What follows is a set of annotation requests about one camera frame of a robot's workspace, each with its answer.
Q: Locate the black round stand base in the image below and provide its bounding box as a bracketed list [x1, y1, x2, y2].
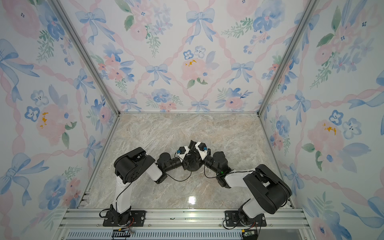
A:
[184, 152, 203, 172]

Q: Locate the black microphone stand pole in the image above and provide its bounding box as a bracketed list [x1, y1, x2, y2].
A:
[188, 140, 196, 151]

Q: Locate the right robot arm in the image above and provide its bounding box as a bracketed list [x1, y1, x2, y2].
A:
[199, 148, 292, 226]

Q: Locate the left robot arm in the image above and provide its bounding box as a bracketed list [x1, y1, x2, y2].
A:
[110, 147, 186, 226]

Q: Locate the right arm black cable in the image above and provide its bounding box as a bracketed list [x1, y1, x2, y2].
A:
[203, 163, 256, 180]

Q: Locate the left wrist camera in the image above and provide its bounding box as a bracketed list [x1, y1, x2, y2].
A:
[176, 146, 190, 160]

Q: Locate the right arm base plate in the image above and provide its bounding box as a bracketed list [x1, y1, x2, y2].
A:
[224, 211, 267, 228]

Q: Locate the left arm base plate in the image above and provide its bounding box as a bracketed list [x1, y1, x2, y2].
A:
[103, 211, 147, 227]

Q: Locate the aluminium mounting rail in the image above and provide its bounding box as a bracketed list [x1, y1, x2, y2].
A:
[53, 209, 315, 240]

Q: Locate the right aluminium corner post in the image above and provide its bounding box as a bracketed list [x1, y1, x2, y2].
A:
[258, 0, 318, 118]

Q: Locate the aluminium corner post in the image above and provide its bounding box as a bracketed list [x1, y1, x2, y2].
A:
[258, 0, 318, 118]
[48, 0, 120, 116]

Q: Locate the left aluminium corner post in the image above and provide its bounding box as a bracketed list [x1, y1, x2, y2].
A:
[48, 0, 120, 116]

